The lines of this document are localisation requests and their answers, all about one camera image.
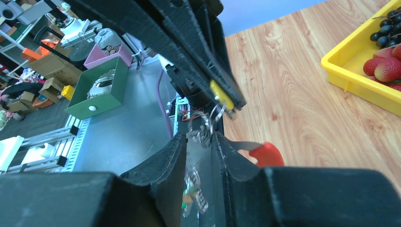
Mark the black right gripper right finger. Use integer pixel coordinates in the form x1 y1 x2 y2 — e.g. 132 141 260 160
211 132 401 227

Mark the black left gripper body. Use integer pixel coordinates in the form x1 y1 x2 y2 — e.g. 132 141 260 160
166 64 216 108

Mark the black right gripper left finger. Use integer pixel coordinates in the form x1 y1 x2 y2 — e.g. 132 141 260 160
0 133 187 227

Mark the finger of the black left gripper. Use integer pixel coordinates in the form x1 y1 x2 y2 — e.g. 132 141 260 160
69 0 246 109
175 0 232 79

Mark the yellow key tag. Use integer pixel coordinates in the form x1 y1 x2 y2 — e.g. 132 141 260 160
210 80 235 111

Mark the green key tag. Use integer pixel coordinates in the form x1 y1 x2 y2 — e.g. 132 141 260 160
182 187 199 218

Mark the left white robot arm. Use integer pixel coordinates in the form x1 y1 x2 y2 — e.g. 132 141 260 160
69 0 246 110

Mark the pink box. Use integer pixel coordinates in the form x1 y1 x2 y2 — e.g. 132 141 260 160
84 44 133 69

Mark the green open box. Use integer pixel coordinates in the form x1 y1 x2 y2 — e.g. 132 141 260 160
65 57 128 120

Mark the cardboard box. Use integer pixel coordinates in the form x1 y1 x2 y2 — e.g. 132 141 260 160
28 53 82 86

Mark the yellow plastic tray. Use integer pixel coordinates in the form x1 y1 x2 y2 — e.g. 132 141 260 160
321 0 401 116

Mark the dark purple grape bunch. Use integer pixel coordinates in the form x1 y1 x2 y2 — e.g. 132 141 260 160
369 7 401 49

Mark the red strawberry cluster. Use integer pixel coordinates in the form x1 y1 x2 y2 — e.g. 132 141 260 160
363 45 401 91

